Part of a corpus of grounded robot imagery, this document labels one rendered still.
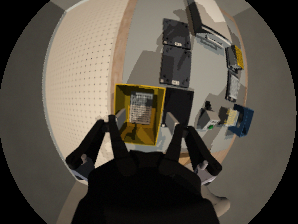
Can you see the grey bench mat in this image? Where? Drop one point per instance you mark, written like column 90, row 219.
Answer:
column 209, row 72

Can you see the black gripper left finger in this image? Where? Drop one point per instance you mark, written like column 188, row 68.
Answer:
column 82, row 160

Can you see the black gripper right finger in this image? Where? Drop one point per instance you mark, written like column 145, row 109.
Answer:
column 203, row 163

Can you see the dark blue bin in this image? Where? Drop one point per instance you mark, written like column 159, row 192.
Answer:
column 243, row 121

